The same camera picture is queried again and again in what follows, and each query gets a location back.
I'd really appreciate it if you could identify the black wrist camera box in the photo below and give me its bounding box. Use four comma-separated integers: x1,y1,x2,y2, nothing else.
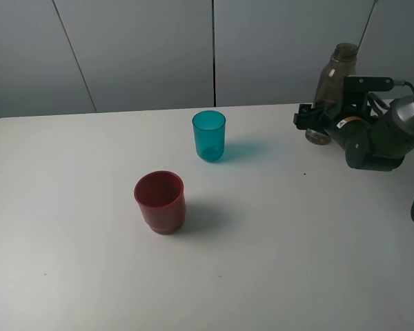
339,76,395,116

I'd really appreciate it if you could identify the teal translucent plastic cup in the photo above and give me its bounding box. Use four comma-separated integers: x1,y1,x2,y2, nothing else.
192,110,226,162

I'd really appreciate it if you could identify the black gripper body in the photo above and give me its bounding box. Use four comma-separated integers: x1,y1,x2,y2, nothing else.
322,104,378,147

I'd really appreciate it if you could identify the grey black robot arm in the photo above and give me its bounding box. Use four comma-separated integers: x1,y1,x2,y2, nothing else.
293,90,414,172

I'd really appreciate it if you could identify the smoky grey water bottle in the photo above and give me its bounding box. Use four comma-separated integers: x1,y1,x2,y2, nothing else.
305,43,358,145

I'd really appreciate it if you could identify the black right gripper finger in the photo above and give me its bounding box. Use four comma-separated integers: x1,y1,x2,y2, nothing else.
293,103,328,130

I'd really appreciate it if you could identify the red plastic cup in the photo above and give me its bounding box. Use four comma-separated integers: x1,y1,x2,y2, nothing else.
133,170,186,235

